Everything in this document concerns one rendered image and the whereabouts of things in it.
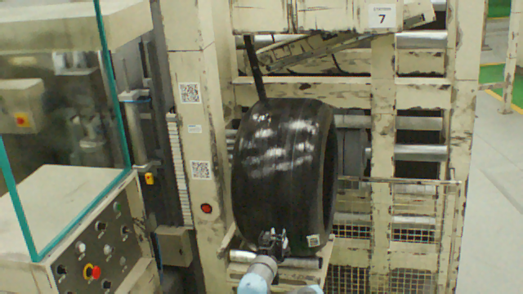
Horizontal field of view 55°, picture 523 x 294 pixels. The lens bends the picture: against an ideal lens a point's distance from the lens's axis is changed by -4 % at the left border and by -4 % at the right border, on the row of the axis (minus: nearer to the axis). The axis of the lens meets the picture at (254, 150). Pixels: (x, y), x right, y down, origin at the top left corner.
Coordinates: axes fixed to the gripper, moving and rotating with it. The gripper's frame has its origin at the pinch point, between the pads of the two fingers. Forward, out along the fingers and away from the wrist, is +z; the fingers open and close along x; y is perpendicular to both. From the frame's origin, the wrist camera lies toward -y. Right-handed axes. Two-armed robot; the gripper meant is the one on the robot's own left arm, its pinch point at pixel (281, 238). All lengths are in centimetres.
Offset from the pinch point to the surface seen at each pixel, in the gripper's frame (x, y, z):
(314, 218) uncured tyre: -10.2, 6.7, 2.8
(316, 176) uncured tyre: -10.7, 20.0, 4.8
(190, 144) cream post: 35.6, 24.5, 17.1
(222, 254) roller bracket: 24.5, -14.1, 10.4
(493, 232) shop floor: -98, -88, 189
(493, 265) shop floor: -94, -92, 153
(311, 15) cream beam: -4, 66, 38
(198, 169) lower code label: 33.8, 15.0, 18.2
